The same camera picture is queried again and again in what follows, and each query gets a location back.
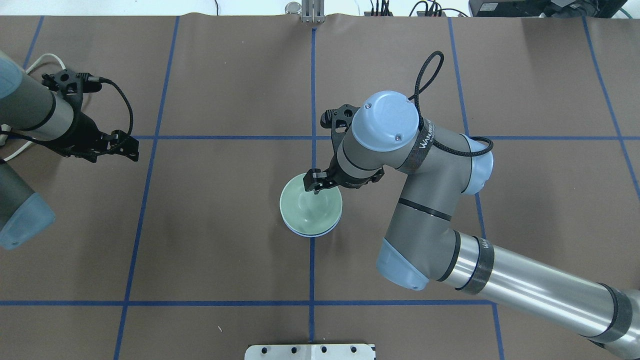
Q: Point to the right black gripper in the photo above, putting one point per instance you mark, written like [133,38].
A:
[334,178]

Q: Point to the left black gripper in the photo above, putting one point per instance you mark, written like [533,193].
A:
[84,131]

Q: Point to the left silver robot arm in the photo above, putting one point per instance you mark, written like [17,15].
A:
[42,105]

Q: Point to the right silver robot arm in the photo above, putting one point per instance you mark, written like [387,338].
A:
[420,245]

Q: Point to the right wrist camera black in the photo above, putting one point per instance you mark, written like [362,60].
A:
[338,121]

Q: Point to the blue bowl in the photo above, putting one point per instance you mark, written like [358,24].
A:
[311,227]

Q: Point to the green bowl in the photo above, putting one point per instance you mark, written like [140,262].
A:
[295,202]

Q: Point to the aluminium frame post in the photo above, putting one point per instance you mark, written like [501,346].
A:
[312,11]

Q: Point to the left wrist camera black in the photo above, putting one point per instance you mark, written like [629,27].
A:
[71,85]

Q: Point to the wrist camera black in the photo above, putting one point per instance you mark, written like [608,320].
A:
[338,121]
[71,85]

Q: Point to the white central pedestal column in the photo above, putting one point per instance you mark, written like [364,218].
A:
[340,351]

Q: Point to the black laptop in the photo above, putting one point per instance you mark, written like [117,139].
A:
[561,9]

